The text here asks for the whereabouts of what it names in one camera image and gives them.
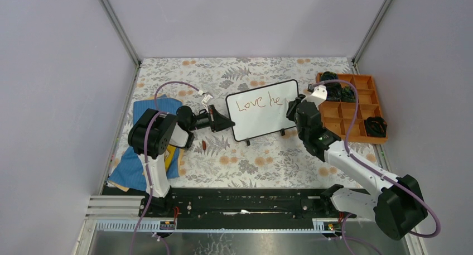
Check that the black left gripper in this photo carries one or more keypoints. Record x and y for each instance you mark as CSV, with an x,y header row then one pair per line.
x,y
220,121

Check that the right aluminium frame post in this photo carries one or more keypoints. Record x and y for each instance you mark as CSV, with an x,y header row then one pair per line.
x,y
371,31

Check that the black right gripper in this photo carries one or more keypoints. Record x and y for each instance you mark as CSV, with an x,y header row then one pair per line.
x,y
292,106

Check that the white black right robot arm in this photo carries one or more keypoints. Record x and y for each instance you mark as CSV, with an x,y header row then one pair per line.
x,y
394,203

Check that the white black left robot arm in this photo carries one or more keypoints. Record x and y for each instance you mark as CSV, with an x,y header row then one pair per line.
x,y
155,131

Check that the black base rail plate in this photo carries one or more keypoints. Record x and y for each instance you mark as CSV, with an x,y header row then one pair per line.
x,y
241,209

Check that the black framed whiteboard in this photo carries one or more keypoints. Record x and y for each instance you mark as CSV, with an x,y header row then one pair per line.
x,y
261,111

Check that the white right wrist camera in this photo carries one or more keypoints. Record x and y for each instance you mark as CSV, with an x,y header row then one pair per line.
x,y
318,96

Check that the left aluminium frame post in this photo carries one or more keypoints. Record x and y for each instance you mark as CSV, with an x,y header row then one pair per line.
x,y
119,29

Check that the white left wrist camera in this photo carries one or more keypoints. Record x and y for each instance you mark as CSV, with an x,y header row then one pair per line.
x,y
206,97

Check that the orange compartment tray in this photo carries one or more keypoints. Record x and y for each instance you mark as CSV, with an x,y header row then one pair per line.
x,y
362,119

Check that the aluminium frame post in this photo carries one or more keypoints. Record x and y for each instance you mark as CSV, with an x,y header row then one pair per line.
x,y
371,31
119,29

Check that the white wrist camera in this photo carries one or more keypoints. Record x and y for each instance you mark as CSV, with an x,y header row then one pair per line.
x,y
206,97
318,96

